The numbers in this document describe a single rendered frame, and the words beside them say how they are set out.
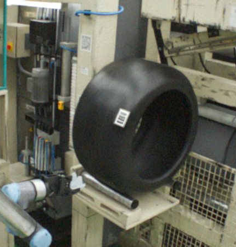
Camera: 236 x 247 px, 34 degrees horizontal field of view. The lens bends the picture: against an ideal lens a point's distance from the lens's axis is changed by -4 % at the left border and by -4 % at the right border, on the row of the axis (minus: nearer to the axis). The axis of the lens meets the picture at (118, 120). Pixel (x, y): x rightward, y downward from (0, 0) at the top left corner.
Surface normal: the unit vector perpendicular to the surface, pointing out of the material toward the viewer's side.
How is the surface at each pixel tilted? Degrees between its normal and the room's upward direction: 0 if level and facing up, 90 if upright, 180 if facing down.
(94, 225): 90
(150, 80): 46
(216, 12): 90
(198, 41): 90
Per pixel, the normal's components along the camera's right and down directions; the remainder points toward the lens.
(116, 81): -0.39, -0.63
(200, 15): -0.72, 0.18
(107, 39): 0.69, 0.28
